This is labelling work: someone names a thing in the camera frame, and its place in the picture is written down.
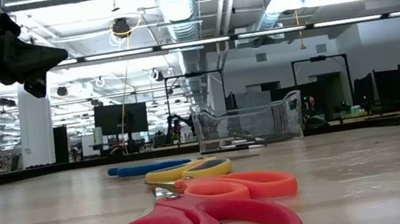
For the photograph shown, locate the yellow grey scissors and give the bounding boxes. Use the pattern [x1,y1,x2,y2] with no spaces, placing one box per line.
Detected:
[143,153,235,189]

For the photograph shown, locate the orange small scissors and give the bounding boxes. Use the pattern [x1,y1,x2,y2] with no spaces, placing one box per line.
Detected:
[144,155,300,219]

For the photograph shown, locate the black metal frame stand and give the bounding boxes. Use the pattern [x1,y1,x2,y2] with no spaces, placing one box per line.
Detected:
[291,51,354,103]

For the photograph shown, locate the blue scissors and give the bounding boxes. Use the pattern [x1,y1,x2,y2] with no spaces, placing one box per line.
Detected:
[106,142,261,181]

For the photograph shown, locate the black ceiling cable reel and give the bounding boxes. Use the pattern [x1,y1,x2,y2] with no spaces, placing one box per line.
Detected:
[109,15,133,38]

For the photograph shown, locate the black tall cabinet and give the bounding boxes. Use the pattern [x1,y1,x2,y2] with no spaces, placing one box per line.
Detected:
[50,124,73,165]

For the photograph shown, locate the clear plastic bin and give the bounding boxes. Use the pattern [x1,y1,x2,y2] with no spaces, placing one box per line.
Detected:
[190,87,310,157]

